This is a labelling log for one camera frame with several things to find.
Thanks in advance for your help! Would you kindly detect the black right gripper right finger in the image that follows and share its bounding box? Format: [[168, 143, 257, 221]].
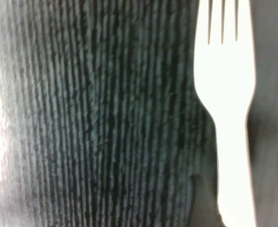
[[246, 0, 278, 227]]

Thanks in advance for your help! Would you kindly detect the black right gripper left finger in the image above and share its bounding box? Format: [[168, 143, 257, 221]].
[[0, 0, 227, 227]]

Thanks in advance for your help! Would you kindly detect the white plastic fork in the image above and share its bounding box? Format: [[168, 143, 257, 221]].
[[192, 0, 258, 227]]

